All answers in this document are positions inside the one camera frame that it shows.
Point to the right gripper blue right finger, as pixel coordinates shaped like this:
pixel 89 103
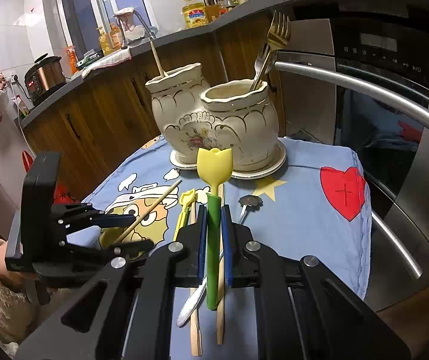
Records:
pixel 226 227

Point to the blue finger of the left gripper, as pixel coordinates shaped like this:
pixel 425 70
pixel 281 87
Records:
pixel 115 220
pixel 132 249

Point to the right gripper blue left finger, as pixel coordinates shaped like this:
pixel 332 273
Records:
pixel 201 250

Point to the yellow green tulip spoon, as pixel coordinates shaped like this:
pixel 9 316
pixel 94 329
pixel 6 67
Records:
pixel 214 167

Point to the gold metal fork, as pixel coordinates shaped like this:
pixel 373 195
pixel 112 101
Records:
pixel 278 37

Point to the silver metal fork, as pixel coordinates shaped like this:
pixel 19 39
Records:
pixel 261 64

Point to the wooden kitchen cabinets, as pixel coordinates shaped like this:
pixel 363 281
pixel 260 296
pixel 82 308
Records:
pixel 97 121

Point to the person's left hand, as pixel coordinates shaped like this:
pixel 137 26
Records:
pixel 12 278

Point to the yellow green plastic fork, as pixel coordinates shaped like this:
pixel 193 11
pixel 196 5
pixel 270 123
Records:
pixel 186 199

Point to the silver flower-end spoon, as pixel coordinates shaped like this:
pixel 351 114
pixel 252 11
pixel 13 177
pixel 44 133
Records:
pixel 249 202

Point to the red plastic bag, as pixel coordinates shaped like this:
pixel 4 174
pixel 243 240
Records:
pixel 61 194

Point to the blue cartoon tablecloth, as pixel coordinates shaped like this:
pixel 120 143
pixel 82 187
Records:
pixel 318 203

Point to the cream ceramic double utensil holder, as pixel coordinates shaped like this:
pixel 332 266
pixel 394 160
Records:
pixel 191 115

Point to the black electric pressure cooker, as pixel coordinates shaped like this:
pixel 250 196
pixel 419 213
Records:
pixel 44 78

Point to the white pink dish cloth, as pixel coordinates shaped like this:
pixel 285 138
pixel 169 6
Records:
pixel 108 61

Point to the yellow cooking oil bottle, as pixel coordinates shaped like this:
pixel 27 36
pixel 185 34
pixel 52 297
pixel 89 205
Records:
pixel 195 15

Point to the stainless steel built-in oven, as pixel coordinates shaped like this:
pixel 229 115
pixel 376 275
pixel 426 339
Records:
pixel 359 77

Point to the wooden knife block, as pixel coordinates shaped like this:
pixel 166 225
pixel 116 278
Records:
pixel 211 10

